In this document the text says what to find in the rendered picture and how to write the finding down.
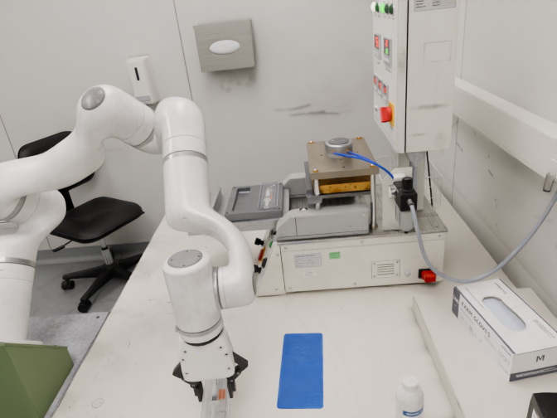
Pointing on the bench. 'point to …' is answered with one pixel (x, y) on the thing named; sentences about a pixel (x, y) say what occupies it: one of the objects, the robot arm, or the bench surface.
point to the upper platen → (345, 187)
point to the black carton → (543, 405)
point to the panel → (265, 255)
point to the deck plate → (430, 225)
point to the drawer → (219, 202)
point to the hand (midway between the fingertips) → (215, 388)
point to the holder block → (241, 199)
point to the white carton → (506, 329)
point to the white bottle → (409, 399)
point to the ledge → (476, 362)
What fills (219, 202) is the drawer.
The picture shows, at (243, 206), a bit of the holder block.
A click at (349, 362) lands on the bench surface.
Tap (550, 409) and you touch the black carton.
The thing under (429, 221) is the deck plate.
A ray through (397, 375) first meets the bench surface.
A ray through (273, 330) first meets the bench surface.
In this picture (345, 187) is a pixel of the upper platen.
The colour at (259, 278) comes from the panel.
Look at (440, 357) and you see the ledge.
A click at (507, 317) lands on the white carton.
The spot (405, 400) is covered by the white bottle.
